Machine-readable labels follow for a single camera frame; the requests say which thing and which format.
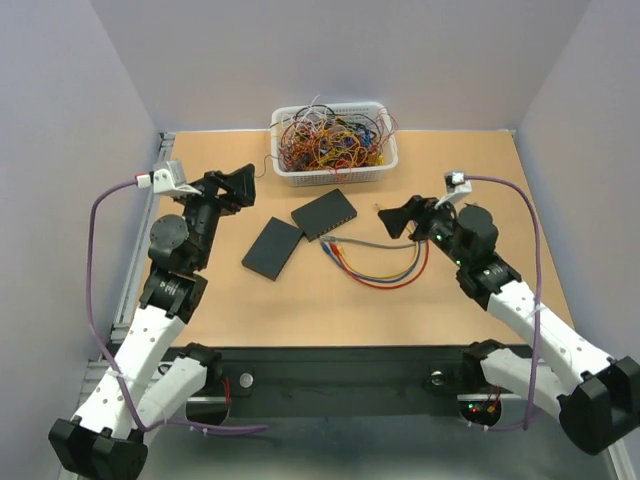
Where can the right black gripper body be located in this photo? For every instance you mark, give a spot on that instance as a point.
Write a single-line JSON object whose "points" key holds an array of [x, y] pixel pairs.
{"points": [[433, 223]]}

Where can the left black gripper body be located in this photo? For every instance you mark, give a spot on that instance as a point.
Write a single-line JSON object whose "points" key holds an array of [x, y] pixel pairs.
{"points": [[202, 212]]}

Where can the black network switch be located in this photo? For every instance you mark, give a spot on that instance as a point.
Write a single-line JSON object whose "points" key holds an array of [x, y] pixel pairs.
{"points": [[272, 249], [323, 214]]}

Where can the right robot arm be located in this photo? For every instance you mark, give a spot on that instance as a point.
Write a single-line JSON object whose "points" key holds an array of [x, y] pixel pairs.
{"points": [[540, 325]]}

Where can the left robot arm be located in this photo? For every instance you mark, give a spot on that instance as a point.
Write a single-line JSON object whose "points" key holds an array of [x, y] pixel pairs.
{"points": [[109, 435]]}

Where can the white plastic basket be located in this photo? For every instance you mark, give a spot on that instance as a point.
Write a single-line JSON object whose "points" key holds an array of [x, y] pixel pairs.
{"points": [[323, 144]]}

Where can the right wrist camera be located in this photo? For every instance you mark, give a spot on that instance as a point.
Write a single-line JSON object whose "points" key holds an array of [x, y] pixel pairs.
{"points": [[457, 188]]}

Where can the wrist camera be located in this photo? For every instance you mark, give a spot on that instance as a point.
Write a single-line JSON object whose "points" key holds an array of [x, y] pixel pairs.
{"points": [[457, 188], [168, 179]]}

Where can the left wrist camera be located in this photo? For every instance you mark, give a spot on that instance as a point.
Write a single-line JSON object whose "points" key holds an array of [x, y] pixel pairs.
{"points": [[168, 179]]}

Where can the left side aluminium rail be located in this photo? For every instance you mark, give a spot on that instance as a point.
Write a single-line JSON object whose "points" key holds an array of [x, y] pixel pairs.
{"points": [[128, 298]]}

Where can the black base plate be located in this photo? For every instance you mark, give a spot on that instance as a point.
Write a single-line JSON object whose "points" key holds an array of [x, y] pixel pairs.
{"points": [[253, 383]]}

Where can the aluminium frame rail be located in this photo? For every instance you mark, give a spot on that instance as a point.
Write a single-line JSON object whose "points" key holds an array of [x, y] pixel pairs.
{"points": [[507, 429]]}

